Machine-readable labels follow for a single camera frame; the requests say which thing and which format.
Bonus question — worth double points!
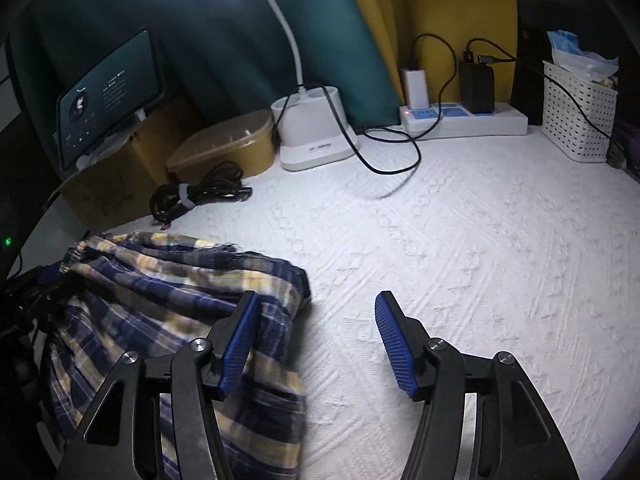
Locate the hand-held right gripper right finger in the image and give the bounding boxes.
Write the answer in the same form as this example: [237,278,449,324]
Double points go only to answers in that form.
[376,290,581,480]

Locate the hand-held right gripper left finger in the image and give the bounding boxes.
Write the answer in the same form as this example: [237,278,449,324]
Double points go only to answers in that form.
[54,291,263,480]

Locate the blue yellow plaid pants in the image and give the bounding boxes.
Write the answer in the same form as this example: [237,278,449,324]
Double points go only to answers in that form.
[37,231,313,480]

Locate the brown cardboard box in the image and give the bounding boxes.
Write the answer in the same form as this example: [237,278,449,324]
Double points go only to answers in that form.
[55,95,206,233]

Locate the white tablet stand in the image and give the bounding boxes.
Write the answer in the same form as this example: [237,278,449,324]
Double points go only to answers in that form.
[75,107,148,168]

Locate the tan lidded container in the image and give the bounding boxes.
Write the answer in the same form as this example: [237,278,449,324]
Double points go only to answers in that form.
[166,109,277,186]

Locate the white desk lamp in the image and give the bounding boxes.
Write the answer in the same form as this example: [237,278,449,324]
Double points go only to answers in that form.
[132,0,361,171]

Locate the tablet with dark screen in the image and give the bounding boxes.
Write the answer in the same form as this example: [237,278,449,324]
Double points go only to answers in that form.
[54,27,166,171]

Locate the white power strip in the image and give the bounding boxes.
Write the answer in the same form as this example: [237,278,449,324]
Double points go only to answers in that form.
[399,101,529,139]

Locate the white charger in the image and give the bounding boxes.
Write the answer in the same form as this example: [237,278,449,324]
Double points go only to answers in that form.
[404,67,428,108]

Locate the black power adapter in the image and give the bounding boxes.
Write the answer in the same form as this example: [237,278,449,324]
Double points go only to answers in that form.
[459,62,496,114]

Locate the white plastic basket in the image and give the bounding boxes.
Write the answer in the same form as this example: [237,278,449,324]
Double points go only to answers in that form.
[540,60,621,163]

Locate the teal curtain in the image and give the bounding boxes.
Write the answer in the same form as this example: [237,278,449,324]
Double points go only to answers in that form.
[10,0,396,126]

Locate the blue plastic bag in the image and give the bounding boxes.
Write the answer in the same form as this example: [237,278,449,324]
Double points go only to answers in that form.
[546,30,621,81]

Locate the yellow curtain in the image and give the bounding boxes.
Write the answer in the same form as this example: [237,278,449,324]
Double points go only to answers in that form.
[330,0,518,106]

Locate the bundled black cable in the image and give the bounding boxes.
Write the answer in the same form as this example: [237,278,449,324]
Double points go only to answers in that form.
[149,161,253,226]

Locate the black lamp cable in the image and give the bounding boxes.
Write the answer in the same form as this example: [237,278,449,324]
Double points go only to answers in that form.
[280,34,458,176]

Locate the black adapter cable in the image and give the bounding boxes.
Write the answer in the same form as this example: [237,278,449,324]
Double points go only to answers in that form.
[462,37,616,141]

